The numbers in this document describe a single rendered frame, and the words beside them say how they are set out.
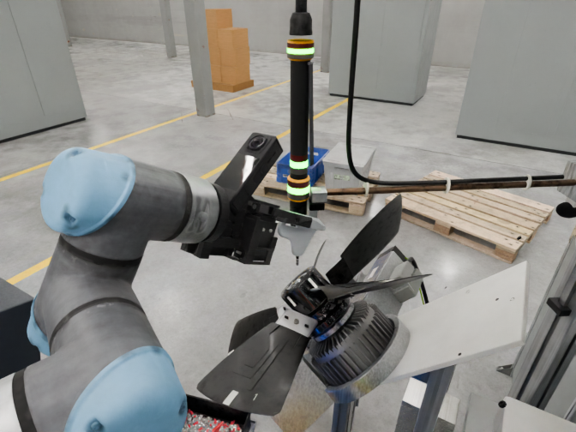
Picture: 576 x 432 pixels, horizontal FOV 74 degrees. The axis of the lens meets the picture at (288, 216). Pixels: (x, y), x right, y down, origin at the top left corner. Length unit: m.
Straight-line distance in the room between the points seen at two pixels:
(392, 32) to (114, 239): 7.68
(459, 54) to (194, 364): 11.69
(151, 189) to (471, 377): 2.35
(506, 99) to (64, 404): 6.06
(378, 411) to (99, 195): 2.06
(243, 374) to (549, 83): 5.67
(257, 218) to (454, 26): 12.48
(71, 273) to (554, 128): 6.11
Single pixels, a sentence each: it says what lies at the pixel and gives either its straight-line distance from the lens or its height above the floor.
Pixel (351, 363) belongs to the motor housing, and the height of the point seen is 1.12.
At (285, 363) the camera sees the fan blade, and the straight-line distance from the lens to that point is 0.87.
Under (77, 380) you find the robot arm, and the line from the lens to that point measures 0.30.
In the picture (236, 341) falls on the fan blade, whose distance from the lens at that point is 1.22.
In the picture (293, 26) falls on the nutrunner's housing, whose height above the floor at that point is 1.83.
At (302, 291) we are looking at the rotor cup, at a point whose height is 1.24.
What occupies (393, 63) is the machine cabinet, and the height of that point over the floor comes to 0.73.
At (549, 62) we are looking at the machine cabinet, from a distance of 6.08.
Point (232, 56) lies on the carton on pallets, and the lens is 8.87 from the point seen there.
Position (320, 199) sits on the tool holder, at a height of 1.53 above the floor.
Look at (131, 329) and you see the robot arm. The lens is 0.32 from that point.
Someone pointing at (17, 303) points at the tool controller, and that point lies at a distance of 1.13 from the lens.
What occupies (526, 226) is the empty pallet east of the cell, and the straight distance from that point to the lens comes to 3.86.
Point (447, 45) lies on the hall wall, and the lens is 12.91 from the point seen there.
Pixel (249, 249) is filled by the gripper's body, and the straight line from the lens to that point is 0.47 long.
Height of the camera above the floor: 1.87
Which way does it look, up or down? 30 degrees down
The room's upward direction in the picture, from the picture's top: straight up
